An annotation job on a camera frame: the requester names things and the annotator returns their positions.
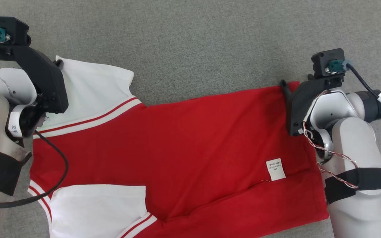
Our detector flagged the right arm black strap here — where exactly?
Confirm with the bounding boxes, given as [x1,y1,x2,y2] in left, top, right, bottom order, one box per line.
[324,168,381,205]

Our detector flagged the red white jersey shirt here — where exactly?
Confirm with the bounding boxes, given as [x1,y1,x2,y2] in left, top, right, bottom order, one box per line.
[28,56,330,238]

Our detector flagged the red white twisted wires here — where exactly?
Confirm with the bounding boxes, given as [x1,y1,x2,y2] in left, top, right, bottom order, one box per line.
[302,89,360,189]

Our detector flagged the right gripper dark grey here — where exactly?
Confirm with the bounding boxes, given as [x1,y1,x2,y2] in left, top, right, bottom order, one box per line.
[280,77,345,137]

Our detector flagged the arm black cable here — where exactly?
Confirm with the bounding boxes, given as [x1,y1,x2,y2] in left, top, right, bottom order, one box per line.
[344,61,381,121]
[0,130,69,209]

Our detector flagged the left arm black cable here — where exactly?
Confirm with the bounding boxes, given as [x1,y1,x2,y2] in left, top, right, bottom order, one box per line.
[0,130,69,209]

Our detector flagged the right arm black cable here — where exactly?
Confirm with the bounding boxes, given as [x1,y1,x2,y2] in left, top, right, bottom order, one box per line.
[344,61,381,121]

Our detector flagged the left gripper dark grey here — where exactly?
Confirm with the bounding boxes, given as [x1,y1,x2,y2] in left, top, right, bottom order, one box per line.
[12,46,69,114]

